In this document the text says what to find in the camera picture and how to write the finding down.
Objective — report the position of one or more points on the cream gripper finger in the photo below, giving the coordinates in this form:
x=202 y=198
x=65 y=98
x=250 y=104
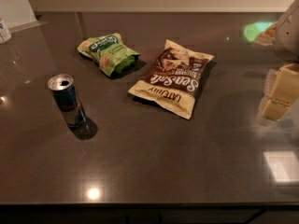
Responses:
x=273 y=110
x=286 y=86

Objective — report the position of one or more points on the brown and cream chip bag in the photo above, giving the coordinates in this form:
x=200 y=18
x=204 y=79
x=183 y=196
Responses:
x=174 y=79

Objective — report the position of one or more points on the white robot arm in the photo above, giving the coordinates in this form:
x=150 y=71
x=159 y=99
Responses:
x=286 y=47

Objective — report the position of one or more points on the green snack bag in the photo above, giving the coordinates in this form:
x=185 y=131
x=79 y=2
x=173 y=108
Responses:
x=109 y=53

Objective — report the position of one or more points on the blue silver drink can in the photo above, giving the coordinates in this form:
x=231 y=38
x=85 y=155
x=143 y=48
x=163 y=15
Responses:
x=64 y=93

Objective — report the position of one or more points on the white container at left edge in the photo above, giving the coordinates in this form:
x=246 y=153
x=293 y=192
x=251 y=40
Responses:
x=5 y=34

